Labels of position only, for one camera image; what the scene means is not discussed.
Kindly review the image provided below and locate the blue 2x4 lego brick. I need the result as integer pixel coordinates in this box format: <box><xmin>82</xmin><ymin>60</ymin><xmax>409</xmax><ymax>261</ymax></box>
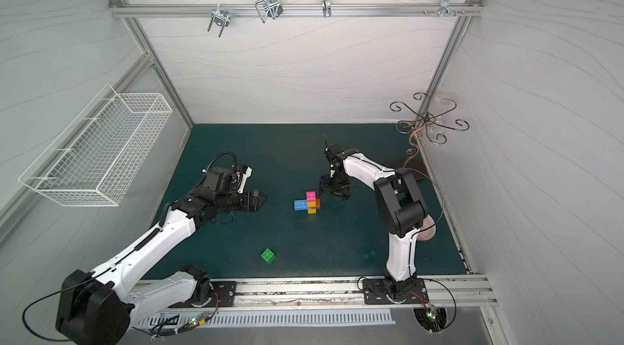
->
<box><xmin>293</xmin><ymin>200</ymin><xmax>308</xmax><ymax>211</ymax></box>

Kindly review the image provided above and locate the green 2x2 lego brick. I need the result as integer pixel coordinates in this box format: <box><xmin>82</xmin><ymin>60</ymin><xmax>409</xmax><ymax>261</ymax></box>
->
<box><xmin>261</xmin><ymin>248</ymin><xmax>276</xmax><ymax>265</ymax></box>

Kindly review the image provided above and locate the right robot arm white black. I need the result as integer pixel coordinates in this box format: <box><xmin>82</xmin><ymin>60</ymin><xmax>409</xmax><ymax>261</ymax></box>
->
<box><xmin>318</xmin><ymin>144</ymin><xmax>432</xmax><ymax>304</ymax></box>

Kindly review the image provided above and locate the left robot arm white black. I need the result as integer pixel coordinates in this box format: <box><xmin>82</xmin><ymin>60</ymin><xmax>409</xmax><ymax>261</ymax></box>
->
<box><xmin>55</xmin><ymin>190</ymin><xmax>267</xmax><ymax>344</ymax></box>

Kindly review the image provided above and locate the pink ribbed round coaster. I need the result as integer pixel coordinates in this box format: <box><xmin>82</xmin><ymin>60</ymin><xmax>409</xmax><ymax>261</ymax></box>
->
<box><xmin>417</xmin><ymin>215</ymin><xmax>436</xmax><ymax>241</ymax></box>

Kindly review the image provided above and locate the metal ornament stand dark base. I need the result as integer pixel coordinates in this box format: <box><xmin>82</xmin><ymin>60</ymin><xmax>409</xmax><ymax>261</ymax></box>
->
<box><xmin>389</xmin><ymin>92</ymin><xmax>471</xmax><ymax>181</ymax></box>

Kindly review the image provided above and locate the metal clamp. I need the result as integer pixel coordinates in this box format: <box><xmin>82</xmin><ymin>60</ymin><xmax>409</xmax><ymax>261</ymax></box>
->
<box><xmin>422</xmin><ymin>0</ymin><xmax>466</xmax><ymax>18</ymax></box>
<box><xmin>321</xmin><ymin>0</ymin><xmax>332</xmax><ymax>18</ymax></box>
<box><xmin>254</xmin><ymin>0</ymin><xmax>284</xmax><ymax>23</ymax></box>
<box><xmin>207</xmin><ymin>5</ymin><xmax>231</xmax><ymax>38</ymax></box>

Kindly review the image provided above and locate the aluminium cross bar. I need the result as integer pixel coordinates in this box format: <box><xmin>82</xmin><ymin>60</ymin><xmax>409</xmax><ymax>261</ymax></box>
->
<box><xmin>109</xmin><ymin>1</ymin><xmax>485</xmax><ymax>19</ymax></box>

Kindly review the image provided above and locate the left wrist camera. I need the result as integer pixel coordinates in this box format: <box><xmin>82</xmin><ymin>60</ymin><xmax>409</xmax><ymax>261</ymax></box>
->
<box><xmin>236</xmin><ymin>164</ymin><xmax>253</xmax><ymax>193</ymax></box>

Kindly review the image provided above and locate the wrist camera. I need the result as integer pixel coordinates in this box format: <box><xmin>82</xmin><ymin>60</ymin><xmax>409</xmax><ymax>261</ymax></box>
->
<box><xmin>236</xmin><ymin>164</ymin><xmax>253</xmax><ymax>193</ymax></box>
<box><xmin>324</xmin><ymin>143</ymin><xmax>345</xmax><ymax>170</ymax></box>

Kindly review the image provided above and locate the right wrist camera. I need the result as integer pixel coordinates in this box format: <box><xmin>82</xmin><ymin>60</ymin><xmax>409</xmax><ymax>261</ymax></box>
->
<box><xmin>324</xmin><ymin>143</ymin><xmax>345</xmax><ymax>170</ymax></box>

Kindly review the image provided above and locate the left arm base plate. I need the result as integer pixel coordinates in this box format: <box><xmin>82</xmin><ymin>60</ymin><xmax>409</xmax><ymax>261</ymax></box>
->
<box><xmin>172</xmin><ymin>280</ymin><xmax>237</xmax><ymax>309</ymax></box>

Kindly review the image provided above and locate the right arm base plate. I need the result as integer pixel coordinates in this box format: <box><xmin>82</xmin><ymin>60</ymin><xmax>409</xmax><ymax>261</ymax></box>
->
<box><xmin>357</xmin><ymin>277</ymin><xmax>429</xmax><ymax>305</ymax></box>

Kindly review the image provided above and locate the white slotted cable duct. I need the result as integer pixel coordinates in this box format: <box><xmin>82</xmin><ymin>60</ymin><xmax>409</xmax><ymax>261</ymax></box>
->
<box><xmin>145</xmin><ymin>309</ymin><xmax>397</xmax><ymax>331</ymax></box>

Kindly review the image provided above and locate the left black cable bundle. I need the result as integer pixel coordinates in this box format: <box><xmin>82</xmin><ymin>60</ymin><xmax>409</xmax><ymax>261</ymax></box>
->
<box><xmin>145</xmin><ymin>290</ymin><xmax>221</xmax><ymax>338</ymax></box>

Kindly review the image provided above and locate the white wire basket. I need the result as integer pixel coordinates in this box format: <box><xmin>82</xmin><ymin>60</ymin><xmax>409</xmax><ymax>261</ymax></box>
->
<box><xmin>18</xmin><ymin>84</ymin><xmax>172</xmax><ymax>207</ymax></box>

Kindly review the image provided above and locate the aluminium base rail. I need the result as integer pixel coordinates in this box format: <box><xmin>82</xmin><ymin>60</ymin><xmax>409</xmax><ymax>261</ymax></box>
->
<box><xmin>213</xmin><ymin>274</ymin><xmax>499</xmax><ymax>311</ymax></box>

